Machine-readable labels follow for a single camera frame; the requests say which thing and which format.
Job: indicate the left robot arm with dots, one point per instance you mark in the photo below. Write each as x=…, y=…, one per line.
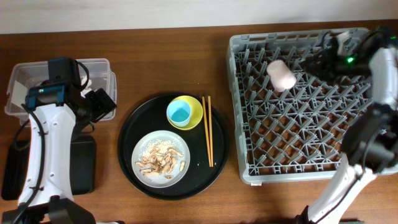
x=57, y=111

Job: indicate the peanut shells pile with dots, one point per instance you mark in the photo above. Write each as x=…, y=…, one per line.
x=168, y=166

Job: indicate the black rectangular tray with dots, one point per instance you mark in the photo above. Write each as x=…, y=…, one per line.
x=82, y=169

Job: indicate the wooden chopstick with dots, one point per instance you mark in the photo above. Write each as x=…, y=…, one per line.
x=206, y=130
x=210, y=130

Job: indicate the light blue cup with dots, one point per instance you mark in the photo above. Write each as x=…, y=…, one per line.
x=179, y=113

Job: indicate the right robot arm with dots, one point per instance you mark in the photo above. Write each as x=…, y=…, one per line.
x=370, y=144

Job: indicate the round black serving tray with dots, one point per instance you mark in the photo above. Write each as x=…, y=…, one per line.
x=151, y=116

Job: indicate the clear plastic bin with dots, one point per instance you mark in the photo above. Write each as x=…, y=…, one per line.
x=27, y=75

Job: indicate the pink cup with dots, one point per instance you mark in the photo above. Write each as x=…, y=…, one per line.
x=281, y=77

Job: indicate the white tissue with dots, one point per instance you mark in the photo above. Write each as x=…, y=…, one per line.
x=87, y=83

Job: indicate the grey plate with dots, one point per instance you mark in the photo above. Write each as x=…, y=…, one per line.
x=159, y=181

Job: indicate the yellow bowl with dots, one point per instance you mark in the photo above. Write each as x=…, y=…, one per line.
x=197, y=112

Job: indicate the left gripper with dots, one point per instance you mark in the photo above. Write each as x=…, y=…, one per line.
x=101, y=101

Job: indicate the white rice pile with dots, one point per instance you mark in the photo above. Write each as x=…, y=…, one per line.
x=157, y=147

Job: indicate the grey dishwasher rack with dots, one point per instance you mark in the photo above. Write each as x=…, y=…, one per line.
x=296, y=134

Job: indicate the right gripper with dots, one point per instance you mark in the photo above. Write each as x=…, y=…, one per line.
x=324, y=66

